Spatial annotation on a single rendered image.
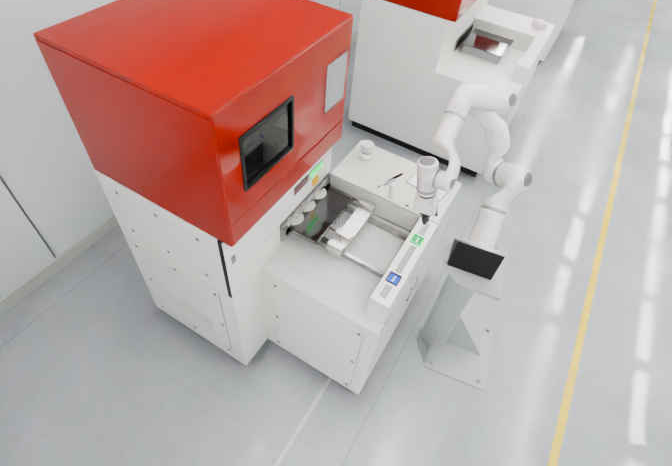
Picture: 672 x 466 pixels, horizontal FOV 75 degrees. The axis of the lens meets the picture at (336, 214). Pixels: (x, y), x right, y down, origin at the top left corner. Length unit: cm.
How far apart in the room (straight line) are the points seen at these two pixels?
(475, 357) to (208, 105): 226
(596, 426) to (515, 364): 51
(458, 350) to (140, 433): 187
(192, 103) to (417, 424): 209
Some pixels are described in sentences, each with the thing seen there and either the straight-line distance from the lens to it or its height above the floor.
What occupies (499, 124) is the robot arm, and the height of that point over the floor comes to 145.
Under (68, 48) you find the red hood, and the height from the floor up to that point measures 182.
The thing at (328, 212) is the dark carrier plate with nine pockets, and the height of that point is 90.
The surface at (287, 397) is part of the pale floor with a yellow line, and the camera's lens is 269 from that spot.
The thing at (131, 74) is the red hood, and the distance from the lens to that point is 148.
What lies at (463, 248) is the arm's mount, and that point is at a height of 97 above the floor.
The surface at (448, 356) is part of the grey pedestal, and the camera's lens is 291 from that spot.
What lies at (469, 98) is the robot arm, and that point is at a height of 160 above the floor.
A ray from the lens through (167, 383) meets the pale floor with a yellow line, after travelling 281.
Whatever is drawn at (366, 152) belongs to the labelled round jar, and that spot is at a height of 103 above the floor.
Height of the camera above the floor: 254
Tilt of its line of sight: 48 degrees down
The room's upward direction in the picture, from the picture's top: 6 degrees clockwise
